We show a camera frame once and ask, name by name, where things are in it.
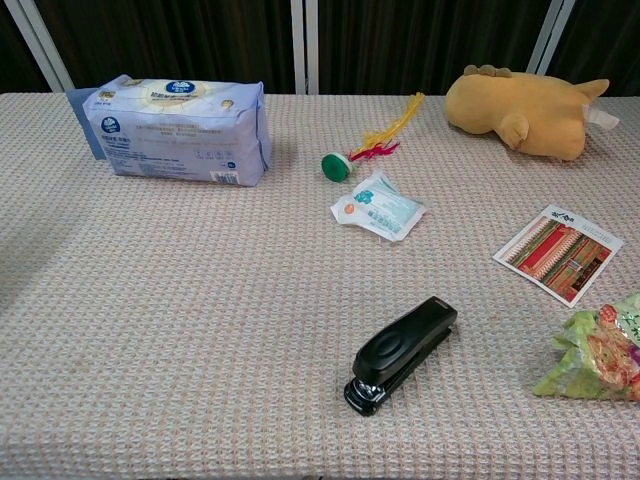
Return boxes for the light purple tissue pack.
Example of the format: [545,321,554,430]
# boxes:
[66,74,273,188]

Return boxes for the white partition post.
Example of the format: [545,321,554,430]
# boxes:
[525,0,572,76]
[290,0,320,96]
[3,0,77,95]

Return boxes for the green snack packet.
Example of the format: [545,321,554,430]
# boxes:
[532,291,640,403]

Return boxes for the black stapler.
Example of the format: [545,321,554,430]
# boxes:
[342,295,459,418]

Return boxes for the yellow plush toy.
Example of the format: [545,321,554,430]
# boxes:
[443,64,622,163]

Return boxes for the black pleated curtain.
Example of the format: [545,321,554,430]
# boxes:
[317,0,552,97]
[0,0,52,95]
[546,0,640,98]
[33,0,297,96]

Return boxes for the feather shuttlecock green base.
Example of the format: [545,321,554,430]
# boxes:
[320,91,427,184]

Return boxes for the beige woven tablecloth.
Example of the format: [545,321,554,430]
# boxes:
[0,91,640,480]

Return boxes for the small white wipe packet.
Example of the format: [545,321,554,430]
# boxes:
[329,169,428,245]

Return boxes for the red patterned postcard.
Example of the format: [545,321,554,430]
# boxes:
[491,203,625,309]

